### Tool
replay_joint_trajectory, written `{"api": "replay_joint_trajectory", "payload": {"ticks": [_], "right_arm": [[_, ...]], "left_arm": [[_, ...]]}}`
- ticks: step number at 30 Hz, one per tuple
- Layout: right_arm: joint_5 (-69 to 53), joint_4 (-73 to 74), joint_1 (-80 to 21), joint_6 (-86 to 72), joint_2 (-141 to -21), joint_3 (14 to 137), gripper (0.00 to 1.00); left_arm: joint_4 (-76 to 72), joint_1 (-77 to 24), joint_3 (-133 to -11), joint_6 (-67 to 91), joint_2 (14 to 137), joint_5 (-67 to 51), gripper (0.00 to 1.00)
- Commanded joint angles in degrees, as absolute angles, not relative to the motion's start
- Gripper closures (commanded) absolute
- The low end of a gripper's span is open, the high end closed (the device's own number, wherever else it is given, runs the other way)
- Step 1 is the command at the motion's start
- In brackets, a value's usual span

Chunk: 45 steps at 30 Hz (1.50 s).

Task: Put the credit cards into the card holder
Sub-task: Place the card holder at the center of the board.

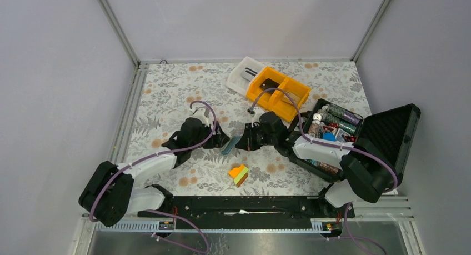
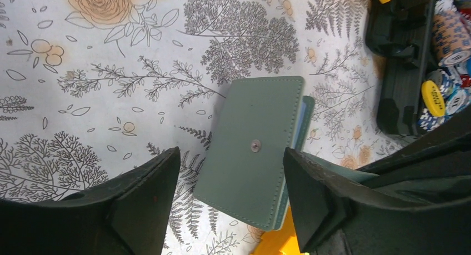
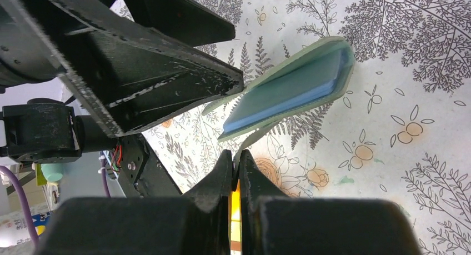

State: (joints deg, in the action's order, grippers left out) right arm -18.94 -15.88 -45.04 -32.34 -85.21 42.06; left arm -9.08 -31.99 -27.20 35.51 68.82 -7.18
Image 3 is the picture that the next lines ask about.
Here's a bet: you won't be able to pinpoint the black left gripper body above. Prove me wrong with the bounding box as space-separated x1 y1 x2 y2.
1 98 182 198

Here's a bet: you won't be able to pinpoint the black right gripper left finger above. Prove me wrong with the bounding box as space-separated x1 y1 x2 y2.
34 150 233 254

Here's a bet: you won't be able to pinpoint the green card holder wallet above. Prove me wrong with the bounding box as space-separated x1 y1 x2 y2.
201 36 355 159

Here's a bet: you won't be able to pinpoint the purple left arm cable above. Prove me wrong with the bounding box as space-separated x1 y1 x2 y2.
0 166 41 248

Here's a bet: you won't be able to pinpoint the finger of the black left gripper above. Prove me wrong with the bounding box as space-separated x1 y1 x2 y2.
1 0 243 137
124 0 236 47

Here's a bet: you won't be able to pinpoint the orange green sticky notes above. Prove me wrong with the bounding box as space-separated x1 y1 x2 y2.
229 182 242 255

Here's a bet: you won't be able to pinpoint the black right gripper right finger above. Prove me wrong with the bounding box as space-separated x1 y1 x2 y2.
238 149 420 254

